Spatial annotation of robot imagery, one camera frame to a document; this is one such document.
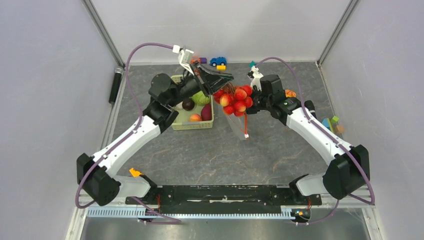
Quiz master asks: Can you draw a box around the wooden cube right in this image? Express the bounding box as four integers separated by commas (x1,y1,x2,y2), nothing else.
334,124,345,134

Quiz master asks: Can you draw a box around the yellow orange butterfly toy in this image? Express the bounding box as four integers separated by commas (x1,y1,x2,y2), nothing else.
285,89,297,98

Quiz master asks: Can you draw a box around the purple block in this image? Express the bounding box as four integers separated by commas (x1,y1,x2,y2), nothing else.
199,57,208,64

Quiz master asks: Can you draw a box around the green plastic basket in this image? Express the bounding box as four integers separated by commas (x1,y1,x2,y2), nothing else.
170,74,215,131

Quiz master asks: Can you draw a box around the clear zip top bag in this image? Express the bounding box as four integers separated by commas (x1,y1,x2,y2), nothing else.
225,113,250,141

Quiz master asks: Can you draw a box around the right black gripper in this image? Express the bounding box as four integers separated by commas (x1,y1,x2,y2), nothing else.
234,87,272,115

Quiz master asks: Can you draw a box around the blue toy car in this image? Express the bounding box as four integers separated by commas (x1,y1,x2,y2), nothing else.
209,56,227,67

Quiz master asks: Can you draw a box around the black microphone right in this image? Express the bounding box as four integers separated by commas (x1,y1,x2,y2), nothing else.
302,100,317,121

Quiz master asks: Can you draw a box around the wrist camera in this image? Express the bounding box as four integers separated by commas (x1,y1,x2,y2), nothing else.
172,44,199,76
247,65,264,91

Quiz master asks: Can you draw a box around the green cabbage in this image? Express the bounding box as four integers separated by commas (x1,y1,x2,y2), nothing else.
191,91,211,106

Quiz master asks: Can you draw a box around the purple sweet potato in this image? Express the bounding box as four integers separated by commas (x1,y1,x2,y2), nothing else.
200,103,213,121

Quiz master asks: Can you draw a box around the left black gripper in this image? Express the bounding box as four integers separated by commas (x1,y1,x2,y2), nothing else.
167,60,234,108

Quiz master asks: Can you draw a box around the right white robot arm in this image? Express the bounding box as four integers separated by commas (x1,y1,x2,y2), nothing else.
247,73,370,204

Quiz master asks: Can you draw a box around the black microphone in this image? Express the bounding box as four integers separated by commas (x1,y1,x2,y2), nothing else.
302,100,317,121
108,66,124,105

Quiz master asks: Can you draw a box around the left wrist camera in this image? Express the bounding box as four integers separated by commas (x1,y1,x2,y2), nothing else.
172,44,199,76

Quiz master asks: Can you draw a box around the orange ring toy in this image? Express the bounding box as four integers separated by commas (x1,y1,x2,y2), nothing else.
190,57,201,64

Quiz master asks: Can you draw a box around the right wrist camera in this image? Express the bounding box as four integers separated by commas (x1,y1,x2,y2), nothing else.
247,65,264,91

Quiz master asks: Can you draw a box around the teal block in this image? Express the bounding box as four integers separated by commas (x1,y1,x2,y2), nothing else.
249,61,257,68

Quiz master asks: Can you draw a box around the black microphone left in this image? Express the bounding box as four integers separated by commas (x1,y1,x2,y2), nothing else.
108,66,124,105

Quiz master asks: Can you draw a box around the multicolour block stack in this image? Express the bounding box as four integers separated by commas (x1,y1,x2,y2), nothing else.
321,118,334,133

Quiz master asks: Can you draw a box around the dark brown mangosteen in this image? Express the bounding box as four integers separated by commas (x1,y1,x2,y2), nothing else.
181,98,196,111

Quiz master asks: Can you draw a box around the yellow block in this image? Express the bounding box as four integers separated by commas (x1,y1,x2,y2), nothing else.
216,65,227,71

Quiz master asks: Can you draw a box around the small green cube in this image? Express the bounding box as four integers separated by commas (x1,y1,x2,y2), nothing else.
330,115,339,125

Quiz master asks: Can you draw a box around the orange peach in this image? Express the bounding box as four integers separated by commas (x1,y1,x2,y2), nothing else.
188,114,203,122

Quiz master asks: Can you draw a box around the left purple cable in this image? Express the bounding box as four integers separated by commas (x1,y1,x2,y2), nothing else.
74,42,183,225

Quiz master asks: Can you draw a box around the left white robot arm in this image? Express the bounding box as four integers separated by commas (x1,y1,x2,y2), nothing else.
75,63,234,209

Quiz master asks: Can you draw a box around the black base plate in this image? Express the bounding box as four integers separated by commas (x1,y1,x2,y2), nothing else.
141,185,322,215

